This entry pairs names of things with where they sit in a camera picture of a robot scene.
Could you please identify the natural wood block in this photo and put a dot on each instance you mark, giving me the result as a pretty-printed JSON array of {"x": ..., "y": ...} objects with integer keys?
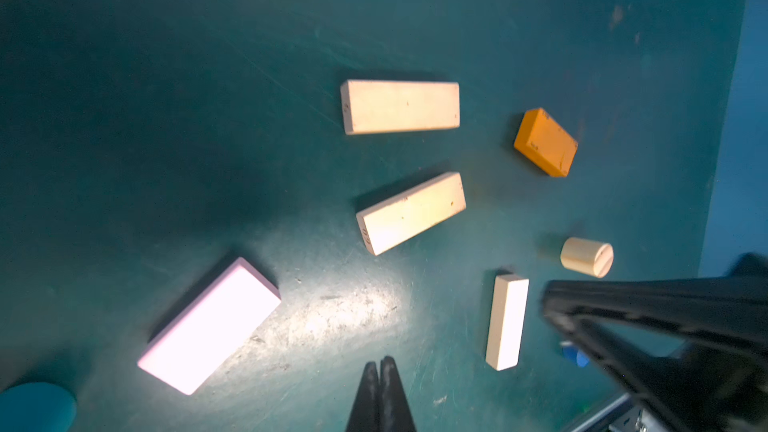
[
  {"x": 393, "y": 221},
  {"x": 376, "y": 106},
  {"x": 506, "y": 321}
]

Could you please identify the natural wood block front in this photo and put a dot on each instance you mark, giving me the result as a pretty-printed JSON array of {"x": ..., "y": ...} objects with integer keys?
[{"x": 393, "y": 221}]

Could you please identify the teal wood cylinder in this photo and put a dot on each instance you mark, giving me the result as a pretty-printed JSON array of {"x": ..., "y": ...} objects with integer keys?
[{"x": 37, "y": 407}]

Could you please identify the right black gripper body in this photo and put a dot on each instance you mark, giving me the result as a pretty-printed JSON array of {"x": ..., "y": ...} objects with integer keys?
[{"x": 691, "y": 351}]

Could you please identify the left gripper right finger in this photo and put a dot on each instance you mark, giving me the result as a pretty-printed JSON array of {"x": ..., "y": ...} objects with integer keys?
[{"x": 394, "y": 411}]

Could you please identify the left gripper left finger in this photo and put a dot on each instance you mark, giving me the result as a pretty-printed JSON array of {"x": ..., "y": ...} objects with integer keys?
[{"x": 365, "y": 412}]

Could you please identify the pink wood block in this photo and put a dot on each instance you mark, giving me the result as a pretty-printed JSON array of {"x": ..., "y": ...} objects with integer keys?
[{"x": 187, "y": 351}]

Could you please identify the orange wood block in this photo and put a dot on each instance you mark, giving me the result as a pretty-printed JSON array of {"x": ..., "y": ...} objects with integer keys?
[{"x": 545, "y": 143}]

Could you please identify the blue wood cylinder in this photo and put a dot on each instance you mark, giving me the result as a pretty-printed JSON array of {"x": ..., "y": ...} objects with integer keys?
[{"x": 574, "y": 354}]

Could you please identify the natural wood cylinder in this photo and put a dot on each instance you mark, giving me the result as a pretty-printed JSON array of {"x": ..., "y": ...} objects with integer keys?
[{"x": 588, "y": 257}]

